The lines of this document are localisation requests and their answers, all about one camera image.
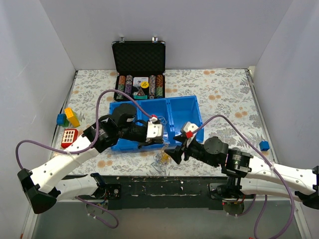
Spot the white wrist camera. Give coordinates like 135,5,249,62
180,121,198,147
146,121,163,140

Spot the blue toy cube right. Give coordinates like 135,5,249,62
259,141,270,151

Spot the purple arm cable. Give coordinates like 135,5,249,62
193,115,296,239
15,89,158,229

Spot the red white window brick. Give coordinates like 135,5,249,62
61,128,78,149

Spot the yellow toy brick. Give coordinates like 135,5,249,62
64,108,80,128

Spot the blue three-compartment plastic bin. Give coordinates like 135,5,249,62
109,96,202,152

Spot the green toy brick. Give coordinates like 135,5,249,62
62,119,70,127

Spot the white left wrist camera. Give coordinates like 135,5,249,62
146,121,163,140

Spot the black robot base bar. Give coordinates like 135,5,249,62
95,176,227,210

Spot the floral table mat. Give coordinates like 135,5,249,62
53,69,268,176

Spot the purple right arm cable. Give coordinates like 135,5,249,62
193,115,296,239

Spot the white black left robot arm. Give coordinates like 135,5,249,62
17,103,164,214

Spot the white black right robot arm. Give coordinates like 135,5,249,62
165,134,319,209

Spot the blue toy brick left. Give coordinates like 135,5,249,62
56,114,66,126

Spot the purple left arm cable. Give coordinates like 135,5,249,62
15,89,158,229

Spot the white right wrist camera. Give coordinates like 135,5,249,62
180,121,198,147

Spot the black poker chip case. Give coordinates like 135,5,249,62
112,38,166,98

